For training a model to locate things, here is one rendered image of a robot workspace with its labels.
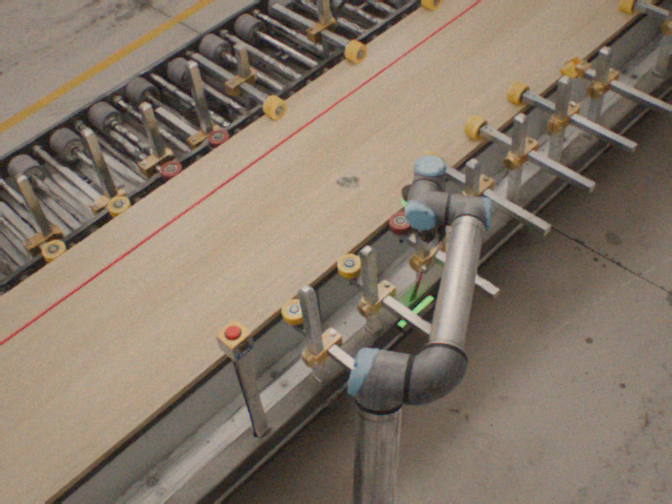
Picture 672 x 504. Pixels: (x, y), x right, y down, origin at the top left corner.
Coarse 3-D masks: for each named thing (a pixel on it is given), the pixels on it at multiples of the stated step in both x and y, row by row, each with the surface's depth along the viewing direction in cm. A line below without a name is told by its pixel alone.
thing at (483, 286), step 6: (408, 234) 295; (414, 234) 294; (402, 240) 297; (408, 240) 294; (414, 240) 293; (414, 246) 294; (438, 252) 288; (438, 258) 287; (444, 258) 286; (480, 282) 278; (486, 282) 278; (480, 288) 278; (486, 288) 277; (492, 288) 276; (486, 294) 278; (492, 294) 275; (498, 294) 278
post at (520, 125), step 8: (520, 120) 287; (520, 128) 289; (512, 136) 295; (520, 136) 292; (512, 144) 297; (520, 144) 295; (512, 152) 300; (520, 152) 298; (520, 168) 305; (512, 176) 307; (520, 176) 308; (512, 184) 310; (520, 184) 312; (512, 192) 313; (512, 200) 316
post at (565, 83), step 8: (560, 80) 298; (568, 80) 297; (560, 88) 300; (568, 88) 300; (560, 96) 303; (568, 96) 303; (560, 104) 305; (568, 104) 306; (560, 112) 307; (552, 136) 318; (560, 136) 316; (552, 144) 320; (560, 144) 320; (552, 152) 323; (560, 152) 324
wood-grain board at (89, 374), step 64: (448, 0) 376; (512, 0) 372; (576, 0) 368; (384, 64) 351; (448, 64) 347; (512, 64) 344; (256, 128) 332; (320, 128) 328; (384, 128) 325; (448, 128) 322; (192, 192) 312; (256, 192) 309; (320, 192) 306; (384, 192) 303; (64, 256) 297; (128, 256) 294; (192, 256) 291; (256, 256) 289; (320, 256) 286; (0, 320) 280; (64, 320) 278; (128, 320) 276; (192, 320) 274; (256, 320) 271; (0, 384) 264; (64, 384) 262; (128, 384) 260; (192, 384) 260; (0, 448) 249; (64, 448) 247
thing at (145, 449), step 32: (640, 32) 377; (544, 96) 340; (576, 96) 363; (512, 128) 334; (544, 128) 356; (480, 160) 329; (448, 192) 323; (384, 256) 312; (320, 288) 291; (352, 288) 307; (320, 320) 302; (256, 352) 282; (224, 384) 278; (160, 416) 261; (192, 416) 274; (128, 448) 257; (160, 448) 270; (96, 480) 254; (128, 480) 266
